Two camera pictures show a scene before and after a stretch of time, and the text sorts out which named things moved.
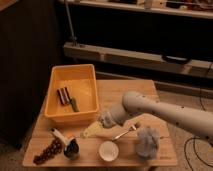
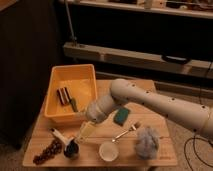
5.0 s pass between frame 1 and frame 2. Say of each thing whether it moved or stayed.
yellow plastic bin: stayed
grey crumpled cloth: stayed
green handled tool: stayed
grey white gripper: moved
